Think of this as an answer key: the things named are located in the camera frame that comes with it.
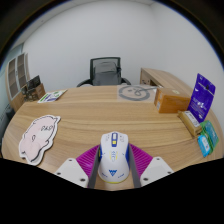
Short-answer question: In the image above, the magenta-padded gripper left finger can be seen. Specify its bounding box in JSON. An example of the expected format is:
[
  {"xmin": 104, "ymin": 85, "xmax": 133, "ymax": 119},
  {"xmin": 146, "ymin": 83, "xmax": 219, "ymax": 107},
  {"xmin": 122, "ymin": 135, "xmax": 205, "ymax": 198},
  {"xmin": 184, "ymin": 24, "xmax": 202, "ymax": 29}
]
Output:
[{"xmin": 54, "ymin": 143, "xmax": 101, "ymax": 190}]

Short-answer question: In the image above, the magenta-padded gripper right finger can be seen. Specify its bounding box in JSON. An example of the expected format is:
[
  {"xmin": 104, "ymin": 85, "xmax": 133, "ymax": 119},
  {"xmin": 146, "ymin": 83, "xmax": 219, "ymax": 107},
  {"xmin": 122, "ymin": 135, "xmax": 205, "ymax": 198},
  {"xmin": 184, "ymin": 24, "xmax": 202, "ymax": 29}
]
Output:
[{"xmin": 128, "ymin": 143, "xmax": 174, "ymax": 188}]

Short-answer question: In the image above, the white blue computer mouse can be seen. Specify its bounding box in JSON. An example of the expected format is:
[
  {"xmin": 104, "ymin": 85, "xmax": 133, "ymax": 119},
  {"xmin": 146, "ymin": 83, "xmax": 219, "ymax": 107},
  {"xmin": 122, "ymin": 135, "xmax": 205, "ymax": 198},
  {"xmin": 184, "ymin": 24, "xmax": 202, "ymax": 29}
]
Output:
[{"xmin": 97, "ymin": 131, "xmax": 131, "ymax": 185}]

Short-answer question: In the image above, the pink pig-shaped mouse pad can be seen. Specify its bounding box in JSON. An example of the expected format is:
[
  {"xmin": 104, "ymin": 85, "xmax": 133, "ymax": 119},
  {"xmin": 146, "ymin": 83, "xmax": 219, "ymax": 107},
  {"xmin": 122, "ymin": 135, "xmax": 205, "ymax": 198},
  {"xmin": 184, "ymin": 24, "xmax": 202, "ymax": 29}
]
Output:
[{"xmin": 18, "ymin": 114, "xmax": 62, "ymax": 167}]

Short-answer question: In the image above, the blue packet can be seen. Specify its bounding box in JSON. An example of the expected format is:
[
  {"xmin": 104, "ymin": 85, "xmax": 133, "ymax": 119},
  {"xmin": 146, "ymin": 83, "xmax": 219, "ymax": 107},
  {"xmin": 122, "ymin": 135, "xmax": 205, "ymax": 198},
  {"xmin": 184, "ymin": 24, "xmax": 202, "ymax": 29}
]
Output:
[{"xmin": 197, "ymin": 134, "xmax": 213, "ymax": 158}]

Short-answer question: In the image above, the tan box with white label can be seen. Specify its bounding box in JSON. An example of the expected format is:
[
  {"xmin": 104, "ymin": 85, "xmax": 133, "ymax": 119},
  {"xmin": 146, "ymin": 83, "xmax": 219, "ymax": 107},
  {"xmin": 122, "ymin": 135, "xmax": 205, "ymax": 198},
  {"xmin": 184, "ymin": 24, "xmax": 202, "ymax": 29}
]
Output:
[{"xmin": 177, "ymin": 109, "xmax": 203, "ymax": 138}]

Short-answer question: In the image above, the green packet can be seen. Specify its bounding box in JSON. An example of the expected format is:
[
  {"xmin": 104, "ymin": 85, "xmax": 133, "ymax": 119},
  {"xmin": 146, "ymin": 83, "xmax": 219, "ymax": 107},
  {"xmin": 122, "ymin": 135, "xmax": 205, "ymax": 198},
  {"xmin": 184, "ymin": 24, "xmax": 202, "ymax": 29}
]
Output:
[{"xmin": 199, "ymin": 119, "xmax": 220, "ymax": 149}]

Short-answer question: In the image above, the plain brown cardboard box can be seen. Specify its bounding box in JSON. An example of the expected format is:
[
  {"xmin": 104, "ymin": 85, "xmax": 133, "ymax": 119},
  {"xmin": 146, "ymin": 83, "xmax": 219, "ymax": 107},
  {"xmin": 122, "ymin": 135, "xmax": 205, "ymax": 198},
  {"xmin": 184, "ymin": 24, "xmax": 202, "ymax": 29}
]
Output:
[{"xmin": 153, "ymin": 87, "xmax": 192, "ymax": 114}]

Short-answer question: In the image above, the white sticker sheet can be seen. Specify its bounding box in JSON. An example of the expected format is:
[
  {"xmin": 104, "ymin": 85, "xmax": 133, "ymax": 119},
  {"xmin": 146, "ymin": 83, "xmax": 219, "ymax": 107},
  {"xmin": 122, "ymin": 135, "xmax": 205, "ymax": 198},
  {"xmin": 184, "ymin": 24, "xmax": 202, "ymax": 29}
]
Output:
[{"xmin": 37, "ymin": 89, "xmax": 68, "ymax": 104}]

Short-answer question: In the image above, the round grey face mat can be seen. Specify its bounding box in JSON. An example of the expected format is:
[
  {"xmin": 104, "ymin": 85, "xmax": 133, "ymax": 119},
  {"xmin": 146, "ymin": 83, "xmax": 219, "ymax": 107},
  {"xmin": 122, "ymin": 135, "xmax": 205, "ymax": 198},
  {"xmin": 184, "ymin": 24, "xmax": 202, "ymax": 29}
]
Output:
[{"xmin": 117, "ymin": 84, "xmax": 158, "ymax": 102}]

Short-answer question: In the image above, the brown cardboard box with print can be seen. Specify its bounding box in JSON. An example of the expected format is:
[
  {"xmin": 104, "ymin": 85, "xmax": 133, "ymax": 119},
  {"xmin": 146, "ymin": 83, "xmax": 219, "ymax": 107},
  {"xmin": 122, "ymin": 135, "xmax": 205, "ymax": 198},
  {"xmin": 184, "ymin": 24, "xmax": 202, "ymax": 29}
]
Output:
[{"xmin": 20, "ymin": 83, "xmax": 47, "ymax": 103}]

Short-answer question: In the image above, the purple plastic package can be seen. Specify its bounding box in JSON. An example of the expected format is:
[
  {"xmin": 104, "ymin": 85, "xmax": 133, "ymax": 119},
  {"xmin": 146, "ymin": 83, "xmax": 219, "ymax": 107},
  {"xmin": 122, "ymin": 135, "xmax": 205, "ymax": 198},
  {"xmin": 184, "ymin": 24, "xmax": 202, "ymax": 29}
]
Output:
[{"xmin": 186, "ymin": 73, "xmax": 217, "ymax": 124}]

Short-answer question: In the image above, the wooden side desk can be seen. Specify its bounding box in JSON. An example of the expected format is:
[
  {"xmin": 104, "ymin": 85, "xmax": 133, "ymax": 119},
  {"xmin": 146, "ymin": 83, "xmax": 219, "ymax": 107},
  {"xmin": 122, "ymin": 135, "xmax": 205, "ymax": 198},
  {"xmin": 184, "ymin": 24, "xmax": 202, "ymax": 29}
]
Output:
[{"xmin": 139, "ymin": 67, "xmax": 194, "ymax": 98}]

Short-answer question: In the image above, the black printed box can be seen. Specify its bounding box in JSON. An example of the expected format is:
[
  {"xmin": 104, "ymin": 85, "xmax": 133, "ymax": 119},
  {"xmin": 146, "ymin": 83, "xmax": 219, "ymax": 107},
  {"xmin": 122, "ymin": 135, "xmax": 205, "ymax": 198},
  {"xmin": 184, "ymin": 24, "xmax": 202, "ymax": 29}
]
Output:
[{"xmin": 25, "ymin": 75, "xmax": 42, "ymax": 92}]

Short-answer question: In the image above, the grey backpack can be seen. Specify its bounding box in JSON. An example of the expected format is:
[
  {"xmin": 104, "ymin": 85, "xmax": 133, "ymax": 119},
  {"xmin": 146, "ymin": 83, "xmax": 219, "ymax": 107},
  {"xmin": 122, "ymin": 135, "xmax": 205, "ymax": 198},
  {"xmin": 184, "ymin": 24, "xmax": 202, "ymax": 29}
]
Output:
[{"xmin": 92, "ymin": 61, "xmax": 122, "ymax": 87}]

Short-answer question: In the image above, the wooden shelf unit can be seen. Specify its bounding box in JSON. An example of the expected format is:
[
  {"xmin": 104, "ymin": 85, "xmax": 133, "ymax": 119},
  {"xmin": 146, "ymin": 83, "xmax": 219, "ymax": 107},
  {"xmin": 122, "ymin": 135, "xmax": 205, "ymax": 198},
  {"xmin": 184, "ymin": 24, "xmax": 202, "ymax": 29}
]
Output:
[{"xmin": 4, "ymin": 52, "xmax": 31, "ymax": 101}]

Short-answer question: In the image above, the black mesh office chair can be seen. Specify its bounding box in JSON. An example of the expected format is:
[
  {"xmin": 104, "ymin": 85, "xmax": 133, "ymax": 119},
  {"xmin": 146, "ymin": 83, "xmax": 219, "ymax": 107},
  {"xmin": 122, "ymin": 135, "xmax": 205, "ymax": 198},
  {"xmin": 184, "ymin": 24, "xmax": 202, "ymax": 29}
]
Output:
[{"xmin": 76, "ymin": 56, "xmax": 132, "ymax": 88}]

